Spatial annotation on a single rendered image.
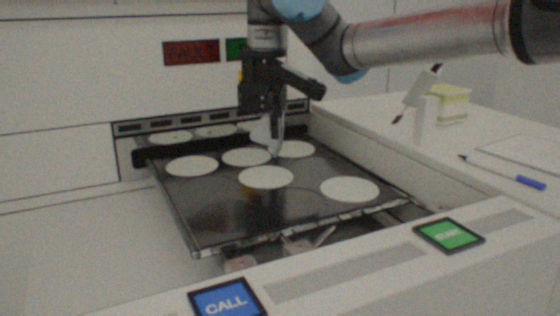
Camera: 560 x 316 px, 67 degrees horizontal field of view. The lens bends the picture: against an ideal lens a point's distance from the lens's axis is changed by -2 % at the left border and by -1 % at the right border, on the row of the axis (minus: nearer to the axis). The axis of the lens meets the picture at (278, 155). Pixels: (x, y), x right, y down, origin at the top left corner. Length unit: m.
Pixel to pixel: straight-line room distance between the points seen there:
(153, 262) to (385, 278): 0.40
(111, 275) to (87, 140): 0.31
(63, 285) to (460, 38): 0.63
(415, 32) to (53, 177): 0.70
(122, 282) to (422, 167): 0.50
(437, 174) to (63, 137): 0.68
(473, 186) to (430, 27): 0.24
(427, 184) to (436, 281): 0.31
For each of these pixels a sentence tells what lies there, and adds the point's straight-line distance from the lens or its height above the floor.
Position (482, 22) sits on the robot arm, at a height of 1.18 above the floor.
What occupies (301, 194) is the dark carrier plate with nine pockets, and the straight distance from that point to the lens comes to 0.71.
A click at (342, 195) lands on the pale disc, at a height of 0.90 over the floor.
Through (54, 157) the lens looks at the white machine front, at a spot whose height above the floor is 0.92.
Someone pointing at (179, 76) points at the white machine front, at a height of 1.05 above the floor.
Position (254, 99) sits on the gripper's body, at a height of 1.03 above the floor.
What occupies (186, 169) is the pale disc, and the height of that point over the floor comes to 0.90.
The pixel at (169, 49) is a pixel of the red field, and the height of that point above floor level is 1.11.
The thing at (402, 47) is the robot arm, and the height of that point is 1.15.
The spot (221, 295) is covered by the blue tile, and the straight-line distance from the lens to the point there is 0.40.
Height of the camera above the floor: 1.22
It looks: 22 degrees down
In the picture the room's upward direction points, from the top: straight up
